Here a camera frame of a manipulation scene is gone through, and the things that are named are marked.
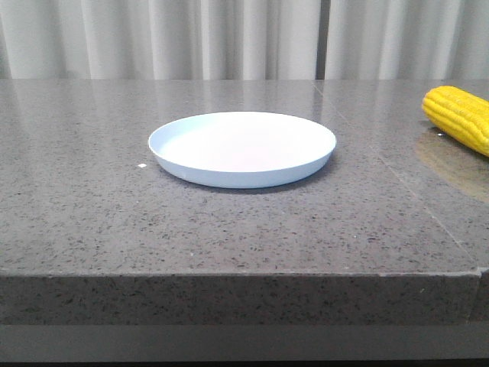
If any grey pleated curtain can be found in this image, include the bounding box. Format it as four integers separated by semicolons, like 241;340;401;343
1;1;488;80

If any yellow corn cob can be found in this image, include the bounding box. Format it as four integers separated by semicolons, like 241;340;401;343
422;86;488;157

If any light blue round plate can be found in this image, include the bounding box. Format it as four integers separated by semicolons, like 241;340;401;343
148;112;337;189

